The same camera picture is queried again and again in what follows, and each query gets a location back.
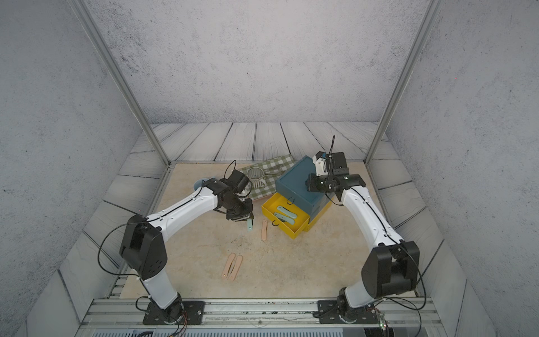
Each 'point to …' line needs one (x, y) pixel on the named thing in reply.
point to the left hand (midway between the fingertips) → (257, 218)
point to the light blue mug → (198, 183)
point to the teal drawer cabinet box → (294, 189)
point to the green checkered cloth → (273, 168)
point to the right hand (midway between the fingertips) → (308, 184)
